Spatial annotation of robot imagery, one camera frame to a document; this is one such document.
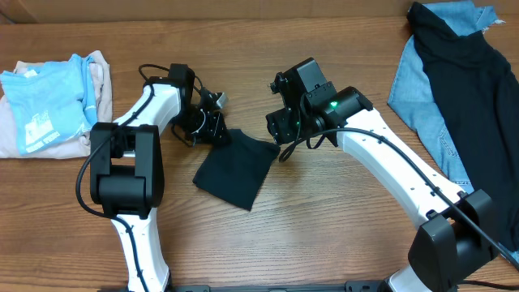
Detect blue denim jeans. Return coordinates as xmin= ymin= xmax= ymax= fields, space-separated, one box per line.
xmin=388 ymin=1 xmax=518 ymax=257

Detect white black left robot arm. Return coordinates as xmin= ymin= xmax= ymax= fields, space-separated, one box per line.
xmin=78 ymin=63 xmax=230 ymax=291

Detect black long garment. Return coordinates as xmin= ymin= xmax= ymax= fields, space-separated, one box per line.
xmin=407 ymin=2 xmax=518 ymax=251

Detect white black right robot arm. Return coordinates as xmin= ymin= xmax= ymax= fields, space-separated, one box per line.
xmin=266 ymin=58 xmax=499 ymax=291

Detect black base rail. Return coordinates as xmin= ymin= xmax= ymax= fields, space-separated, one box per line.
xmin=166 ymin=280 xmax=392 ymax=292

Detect light blue folded t-shirt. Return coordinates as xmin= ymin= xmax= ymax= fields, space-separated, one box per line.
xmin=1 ymin=54 xmax=98 ymax=156

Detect black t-shirt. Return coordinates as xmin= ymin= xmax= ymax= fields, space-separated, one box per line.
xmin=193 ymin=129 xmax=281 ymax=211

